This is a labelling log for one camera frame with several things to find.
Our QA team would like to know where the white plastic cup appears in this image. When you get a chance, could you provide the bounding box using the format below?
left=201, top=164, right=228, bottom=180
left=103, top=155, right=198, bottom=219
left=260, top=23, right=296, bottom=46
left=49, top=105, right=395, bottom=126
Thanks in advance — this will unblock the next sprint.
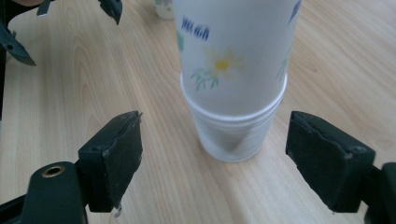
left=180, top=73, right=288, bottom=163

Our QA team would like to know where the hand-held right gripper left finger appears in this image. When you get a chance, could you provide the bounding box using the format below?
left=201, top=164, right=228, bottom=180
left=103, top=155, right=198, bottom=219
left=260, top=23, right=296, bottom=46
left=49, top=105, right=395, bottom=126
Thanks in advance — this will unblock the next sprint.
left=78, top=110, right=144, bottom=214

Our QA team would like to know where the floral paper cup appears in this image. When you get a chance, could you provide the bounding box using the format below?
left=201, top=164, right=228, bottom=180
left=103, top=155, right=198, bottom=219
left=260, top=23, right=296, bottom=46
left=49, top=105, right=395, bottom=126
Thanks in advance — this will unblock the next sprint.
left=153, top=0, right=176, bottom=21
left=172, top=0, right=303, bottom=121

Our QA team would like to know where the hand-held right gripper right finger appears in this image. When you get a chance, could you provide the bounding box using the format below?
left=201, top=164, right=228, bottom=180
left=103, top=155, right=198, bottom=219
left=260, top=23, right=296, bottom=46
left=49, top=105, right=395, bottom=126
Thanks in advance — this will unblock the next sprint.
left=285, top=110, right=376, bottom=214

